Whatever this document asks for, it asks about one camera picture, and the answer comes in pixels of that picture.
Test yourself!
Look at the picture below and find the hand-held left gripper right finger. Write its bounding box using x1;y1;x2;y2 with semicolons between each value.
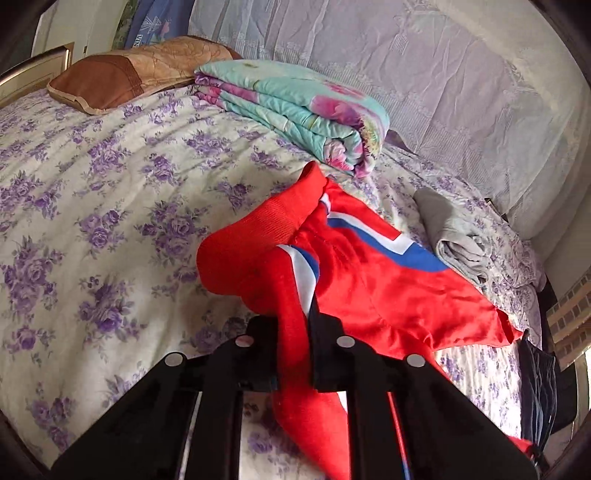
309;313;539;480

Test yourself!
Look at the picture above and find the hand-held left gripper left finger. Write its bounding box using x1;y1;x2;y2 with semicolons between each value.
51;318;280;480

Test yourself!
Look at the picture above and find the red jersey with stripes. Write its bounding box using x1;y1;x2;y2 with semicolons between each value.
196;161;536;480

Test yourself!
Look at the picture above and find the folded grey garment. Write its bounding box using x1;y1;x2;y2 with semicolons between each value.
412;187;490;284

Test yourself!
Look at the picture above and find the purple floral bed sheet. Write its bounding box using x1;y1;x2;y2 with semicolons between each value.
0;85;546;480

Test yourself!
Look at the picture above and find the dark clothes pile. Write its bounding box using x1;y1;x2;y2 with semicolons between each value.
517;277;578;467

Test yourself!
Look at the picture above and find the beige tiled panel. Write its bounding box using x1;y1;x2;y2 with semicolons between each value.
546;277;591;356

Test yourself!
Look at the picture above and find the folded teal floral quilt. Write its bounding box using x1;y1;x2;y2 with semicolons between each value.
194;59;391;180

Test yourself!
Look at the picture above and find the white lace cloth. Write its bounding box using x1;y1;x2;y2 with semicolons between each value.
187;0;580;241

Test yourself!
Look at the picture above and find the brown pillow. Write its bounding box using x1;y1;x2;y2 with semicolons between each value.
47;36;243;115

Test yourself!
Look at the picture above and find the blue printed cloth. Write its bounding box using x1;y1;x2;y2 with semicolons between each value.
124;0;195;49

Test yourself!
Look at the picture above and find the beige bed headboard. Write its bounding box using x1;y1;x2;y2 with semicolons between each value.
0;42;75;109

